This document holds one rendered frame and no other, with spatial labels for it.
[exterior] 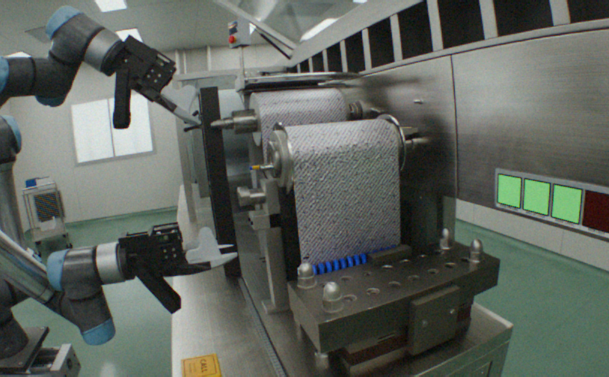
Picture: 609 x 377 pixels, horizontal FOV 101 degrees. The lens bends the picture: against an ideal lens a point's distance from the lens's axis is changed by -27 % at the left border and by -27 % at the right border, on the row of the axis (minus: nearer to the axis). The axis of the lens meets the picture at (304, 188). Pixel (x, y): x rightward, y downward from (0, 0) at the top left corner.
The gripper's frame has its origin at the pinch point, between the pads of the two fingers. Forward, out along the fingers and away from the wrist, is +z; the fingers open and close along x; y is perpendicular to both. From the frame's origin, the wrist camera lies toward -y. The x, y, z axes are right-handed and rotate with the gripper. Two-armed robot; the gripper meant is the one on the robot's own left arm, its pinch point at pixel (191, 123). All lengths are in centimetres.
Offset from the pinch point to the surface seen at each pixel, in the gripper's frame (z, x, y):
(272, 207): 23.2, 2.9, -5.4
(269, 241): 27.0, 3.6, -12.0
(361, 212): 37.7, -4.4, 3.6
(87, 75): -213, 552, -17
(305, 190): 24.5, -4.4, 1.0
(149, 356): 47, 124, -136
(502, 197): 48, -27, 18
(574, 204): 47, -42, 20
